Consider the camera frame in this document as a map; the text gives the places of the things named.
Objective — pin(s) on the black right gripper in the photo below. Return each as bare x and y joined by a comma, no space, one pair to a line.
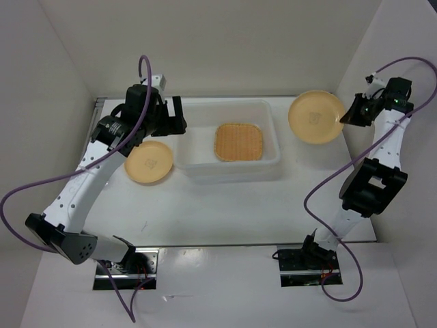
351,117

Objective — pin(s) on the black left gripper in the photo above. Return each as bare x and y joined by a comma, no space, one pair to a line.
176,124

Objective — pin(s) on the yellow bear plate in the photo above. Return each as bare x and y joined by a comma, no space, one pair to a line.
149,162
314,117

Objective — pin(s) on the white plastic bin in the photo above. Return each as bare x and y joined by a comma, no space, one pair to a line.
194,150

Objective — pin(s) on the woven square bamboo tray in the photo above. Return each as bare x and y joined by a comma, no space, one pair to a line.
238,142

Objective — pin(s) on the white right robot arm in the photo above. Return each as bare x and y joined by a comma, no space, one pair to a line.
378,178

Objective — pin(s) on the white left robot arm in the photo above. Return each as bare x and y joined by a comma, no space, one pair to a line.
61,225

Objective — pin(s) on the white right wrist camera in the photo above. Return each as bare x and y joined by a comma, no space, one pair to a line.
374,85

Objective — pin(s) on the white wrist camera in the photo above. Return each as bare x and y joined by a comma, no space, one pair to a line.
158,82
374,85

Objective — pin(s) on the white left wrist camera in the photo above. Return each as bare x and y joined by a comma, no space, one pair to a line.
158,82

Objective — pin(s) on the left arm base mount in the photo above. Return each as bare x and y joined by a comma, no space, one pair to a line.
142,273

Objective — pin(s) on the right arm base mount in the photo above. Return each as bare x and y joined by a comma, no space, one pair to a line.
307,268

